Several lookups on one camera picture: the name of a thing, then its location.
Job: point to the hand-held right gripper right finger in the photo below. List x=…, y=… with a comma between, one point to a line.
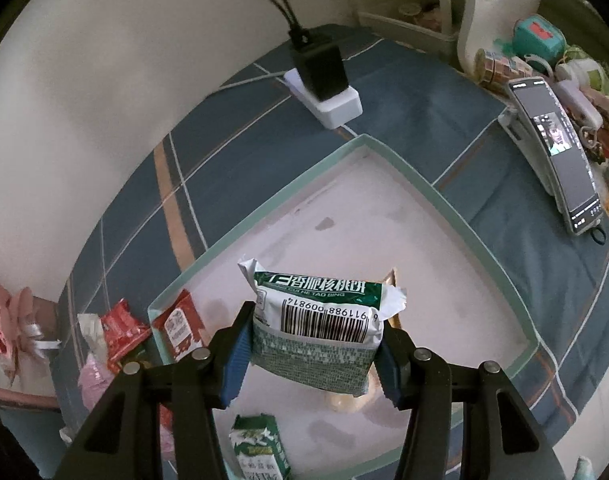
x=389, y=375

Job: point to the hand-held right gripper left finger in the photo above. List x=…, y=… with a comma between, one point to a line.
x=237, y=360

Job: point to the brown-red snack packet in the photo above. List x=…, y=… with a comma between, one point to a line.
x=177, y=330

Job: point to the green barcode snack packet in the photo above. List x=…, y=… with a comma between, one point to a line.
x=319, y=355

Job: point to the green and white snack packet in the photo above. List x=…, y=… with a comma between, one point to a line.
x=259, y=450

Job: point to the small shiny red snack packet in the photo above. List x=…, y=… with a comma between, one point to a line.
x=122, y=330

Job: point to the pale green shallow box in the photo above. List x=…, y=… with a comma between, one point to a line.
x=359, y=240

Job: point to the pink snack packet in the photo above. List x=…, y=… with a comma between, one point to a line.
x=94, y=380

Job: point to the blue plaid tablecloth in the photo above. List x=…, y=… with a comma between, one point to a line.
x=434, y=110

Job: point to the white power strip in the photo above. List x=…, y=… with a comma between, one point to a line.
x=339, y=107

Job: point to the black smartphone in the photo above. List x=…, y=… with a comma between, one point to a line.
x=559, y=160

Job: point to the black charger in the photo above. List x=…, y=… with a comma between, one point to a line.
x=319, y=70

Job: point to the roll of patterned tape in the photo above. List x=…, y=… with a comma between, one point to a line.
x=499, y=66

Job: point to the lavender plastic item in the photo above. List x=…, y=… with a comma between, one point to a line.
x=579, y=102

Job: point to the pale green tray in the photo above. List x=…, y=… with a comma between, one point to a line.
x=409, y=27

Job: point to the white plastic rack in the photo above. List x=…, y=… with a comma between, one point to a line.
x=484, y=20

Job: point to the teal toy box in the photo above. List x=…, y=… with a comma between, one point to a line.
x=536, y=37

